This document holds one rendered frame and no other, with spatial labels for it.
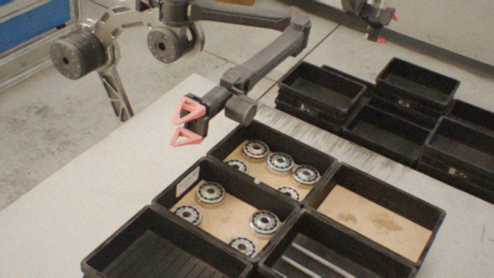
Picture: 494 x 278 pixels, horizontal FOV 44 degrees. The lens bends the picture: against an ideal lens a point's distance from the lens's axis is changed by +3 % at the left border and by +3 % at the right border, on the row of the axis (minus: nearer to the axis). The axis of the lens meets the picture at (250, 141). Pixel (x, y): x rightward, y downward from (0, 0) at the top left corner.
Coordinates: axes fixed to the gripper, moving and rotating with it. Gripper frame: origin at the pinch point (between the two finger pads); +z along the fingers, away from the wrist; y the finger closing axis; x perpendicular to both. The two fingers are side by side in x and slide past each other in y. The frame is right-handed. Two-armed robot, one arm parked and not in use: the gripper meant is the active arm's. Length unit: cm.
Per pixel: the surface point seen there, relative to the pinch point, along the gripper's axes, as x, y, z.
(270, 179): -1, 62, -66
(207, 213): 8, 62, -38
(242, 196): 2, 60, -50
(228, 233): -2, 62, -34
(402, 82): -9, 93, -223
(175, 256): 7, 63, -17
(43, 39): 191, 115, -144
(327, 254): -33, 62, -47
